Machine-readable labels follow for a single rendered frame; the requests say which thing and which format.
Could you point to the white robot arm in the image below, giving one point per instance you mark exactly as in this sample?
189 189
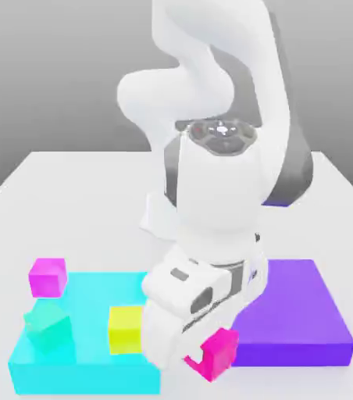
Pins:
214 193

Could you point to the small yellow cube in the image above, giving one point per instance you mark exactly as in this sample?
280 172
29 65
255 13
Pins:
125 332

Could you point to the large purple box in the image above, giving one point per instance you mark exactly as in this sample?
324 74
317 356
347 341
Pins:
292 318

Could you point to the small magenta cube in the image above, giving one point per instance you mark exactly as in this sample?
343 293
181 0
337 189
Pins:
47 277

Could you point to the large cyan box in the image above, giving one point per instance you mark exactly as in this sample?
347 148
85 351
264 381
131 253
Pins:
89 368

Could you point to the small teal cube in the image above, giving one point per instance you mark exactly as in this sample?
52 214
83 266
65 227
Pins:
48 328

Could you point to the small pink cube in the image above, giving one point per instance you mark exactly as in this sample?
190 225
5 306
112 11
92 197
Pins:
218 353

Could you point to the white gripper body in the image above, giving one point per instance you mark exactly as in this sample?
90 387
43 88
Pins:
164 337

